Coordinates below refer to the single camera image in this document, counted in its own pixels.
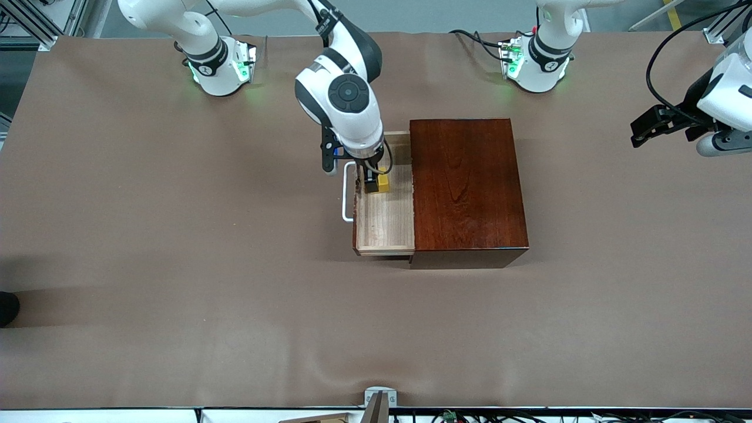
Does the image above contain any light wood drawer white handle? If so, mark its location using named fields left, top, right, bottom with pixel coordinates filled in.
left=342, top=130, right=416, bottom=257

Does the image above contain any dark brown wooden cabinet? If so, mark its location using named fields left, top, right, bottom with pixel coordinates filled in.
left=409, top=118, right=530, bottom=270

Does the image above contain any black round object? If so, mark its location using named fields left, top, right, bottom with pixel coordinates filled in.
left=0, top=291, right=21, bottom=328

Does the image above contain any black base cable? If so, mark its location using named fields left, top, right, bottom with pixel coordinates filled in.
left=448, top=28, right=518, bottom=62

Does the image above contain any brown table cover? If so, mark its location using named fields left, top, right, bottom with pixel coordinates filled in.
left=0, top=31, right=752, bottom=410

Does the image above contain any grey metal bracket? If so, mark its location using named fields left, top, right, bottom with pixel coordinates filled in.
left=361, top=386, right=398, bottom=423

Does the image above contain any grey diagonal metal bar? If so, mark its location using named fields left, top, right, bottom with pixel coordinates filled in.
left=629, top=0, right=688, bottom=32

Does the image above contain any wooden board piece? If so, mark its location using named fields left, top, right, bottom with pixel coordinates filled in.
left=278, top=413, right=353, bottom=423

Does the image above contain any aluminium frame profile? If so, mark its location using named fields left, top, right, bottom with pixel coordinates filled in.
left=0, top=0, right=62, bottom=51
left=62, top=0, right=112, bottom=38
left=704, top=0, right=752, bottom=45

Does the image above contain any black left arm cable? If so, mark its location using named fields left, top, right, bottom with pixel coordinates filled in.
left=646, top=0, right=752, bottom=124

